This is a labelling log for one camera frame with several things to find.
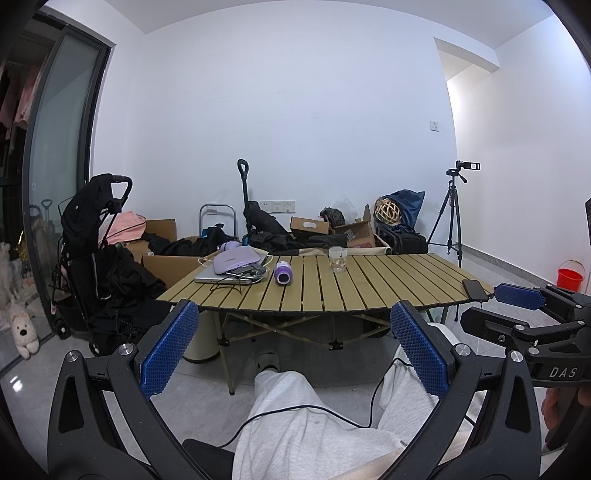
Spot purple pouch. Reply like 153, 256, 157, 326
213, 247, 269, 277

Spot cardboard box with red print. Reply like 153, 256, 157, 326
333, 205, 378, 250

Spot glass sliding door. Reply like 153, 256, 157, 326
22, 23, 114, 352

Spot grey slipper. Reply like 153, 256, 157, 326
256, 351, 281, 374

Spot black cable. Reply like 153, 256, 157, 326
217, 357, 416, 450

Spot black stroller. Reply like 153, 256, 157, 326
50, 174, 168, 356

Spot black tripod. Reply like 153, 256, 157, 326
427, 178, 464, 268

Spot person's left leg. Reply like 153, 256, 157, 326
231, 369, 403, 480

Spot white fluffy plush toy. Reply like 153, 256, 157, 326
0, 241, 19, 301

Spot metal folding stool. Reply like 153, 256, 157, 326
199, 203, 239, 241

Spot white bin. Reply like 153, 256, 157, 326
182, 310, 222, 363

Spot large cardboard box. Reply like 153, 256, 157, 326
142, 253, 209, 289

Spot person's leg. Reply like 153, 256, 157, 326
378, 323, 483, 446
231, 369, 403, 480

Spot silver laptop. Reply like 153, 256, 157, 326
194, 264, 271, 285

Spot white plush dog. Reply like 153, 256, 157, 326
8, 302, 41, 361

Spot pile of black clothes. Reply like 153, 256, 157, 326
148, 225, 242, 257

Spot open cardboard box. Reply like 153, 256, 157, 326
124, 219, 177, 260

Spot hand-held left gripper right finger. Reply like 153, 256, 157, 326
383, 300, 543, 480

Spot pink garment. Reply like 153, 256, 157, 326
99, 211, 148, 245

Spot woven bamboo ball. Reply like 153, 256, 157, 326
374, 198, 403, 227

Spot black phone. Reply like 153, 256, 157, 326
463, 279, 494, 302

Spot black camcorder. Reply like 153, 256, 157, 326
446, 160, 481, 184

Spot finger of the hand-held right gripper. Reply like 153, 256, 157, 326
493, 284, 591, 324
461, 307, 591, 354

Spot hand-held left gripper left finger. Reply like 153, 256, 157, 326
47, 299, 218, 480

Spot person's right hand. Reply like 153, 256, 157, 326
541, 388, 563, 430

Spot person's right leg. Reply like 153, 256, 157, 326
378, 323, 483, 446

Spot blue bag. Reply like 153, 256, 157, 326
388, 189, 426, 232

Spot hanging pink clothes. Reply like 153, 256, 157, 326
0, 65, 43, 132

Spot black suitcase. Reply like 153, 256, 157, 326
376, 226, 428, 255

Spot cardboard box with handle slot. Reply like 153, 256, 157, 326
290, 216, 332, 237

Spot red bucket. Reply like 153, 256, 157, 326
556, 260, 586, 291

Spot slatted folding table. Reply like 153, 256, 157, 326
156, 253, 495, 397

